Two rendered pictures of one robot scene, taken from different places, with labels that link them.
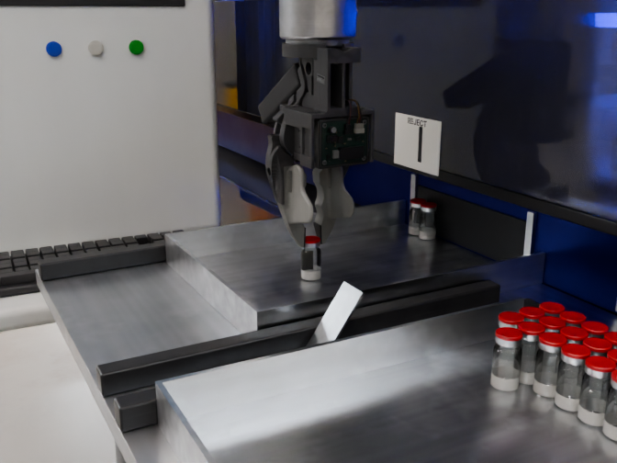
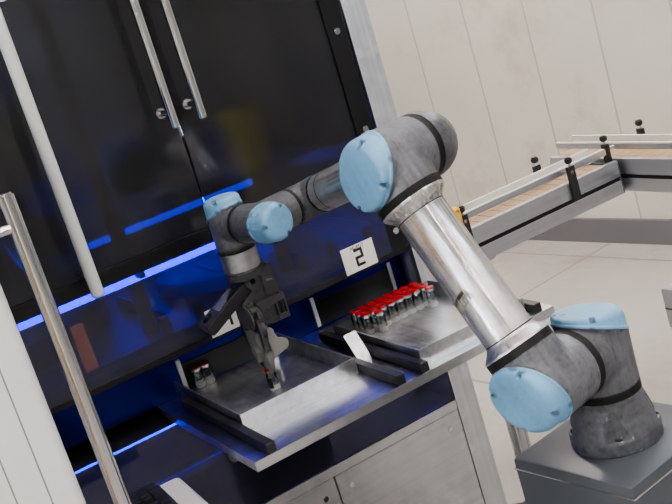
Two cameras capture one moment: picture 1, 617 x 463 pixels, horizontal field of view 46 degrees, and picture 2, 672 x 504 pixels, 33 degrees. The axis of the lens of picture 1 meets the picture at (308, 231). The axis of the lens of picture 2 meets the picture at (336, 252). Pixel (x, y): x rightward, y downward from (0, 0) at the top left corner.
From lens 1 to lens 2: 2.22 m
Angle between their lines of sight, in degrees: 84
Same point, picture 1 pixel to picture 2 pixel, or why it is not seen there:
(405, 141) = not seen: hidden behind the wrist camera
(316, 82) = (265, 282)
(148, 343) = (356, 394)
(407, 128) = not seen: hidden behind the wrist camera
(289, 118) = (265, 304)
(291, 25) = (254, 261)
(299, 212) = (279, 347)
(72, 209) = not seen: outside the picture
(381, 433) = (420, 337)
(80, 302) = (309, 427)
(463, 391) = (389, 334)
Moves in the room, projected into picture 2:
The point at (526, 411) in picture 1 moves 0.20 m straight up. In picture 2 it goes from (401, 324) to (375, 237)
